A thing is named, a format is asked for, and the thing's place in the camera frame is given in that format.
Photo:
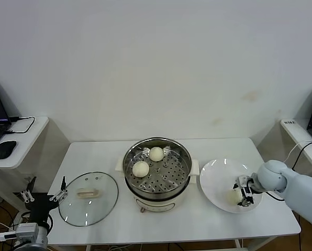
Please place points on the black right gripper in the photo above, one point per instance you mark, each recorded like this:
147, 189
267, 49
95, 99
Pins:
253, 187

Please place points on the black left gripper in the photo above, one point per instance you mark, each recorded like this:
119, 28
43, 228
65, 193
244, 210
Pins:
40, 205

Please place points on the white steamed baozi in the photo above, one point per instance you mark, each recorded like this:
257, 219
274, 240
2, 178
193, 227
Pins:
156, 153
140, 169
232, 197

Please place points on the round glass pot lid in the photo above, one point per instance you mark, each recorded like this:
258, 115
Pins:
89, 194

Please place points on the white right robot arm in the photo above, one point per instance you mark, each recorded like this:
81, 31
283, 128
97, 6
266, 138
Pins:
302, 191

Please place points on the stainless steel steamer basket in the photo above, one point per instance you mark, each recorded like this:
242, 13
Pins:
183, 159

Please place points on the white round plate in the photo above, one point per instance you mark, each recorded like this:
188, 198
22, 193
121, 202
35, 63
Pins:
216, 177

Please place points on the white side table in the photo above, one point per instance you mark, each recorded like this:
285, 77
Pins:
297, 136
30, 146

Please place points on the black computer mouse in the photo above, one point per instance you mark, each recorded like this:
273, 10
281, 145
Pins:
5, 149

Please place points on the cream electric cooking pot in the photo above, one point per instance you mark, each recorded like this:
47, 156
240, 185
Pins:
156, 204

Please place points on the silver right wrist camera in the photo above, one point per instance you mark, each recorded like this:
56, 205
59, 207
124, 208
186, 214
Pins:
243, 180

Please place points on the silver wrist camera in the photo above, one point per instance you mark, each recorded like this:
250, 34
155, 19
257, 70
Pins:
243, 180
27, 230

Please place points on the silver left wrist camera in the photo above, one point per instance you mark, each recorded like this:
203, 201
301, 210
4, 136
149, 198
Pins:
27, 230

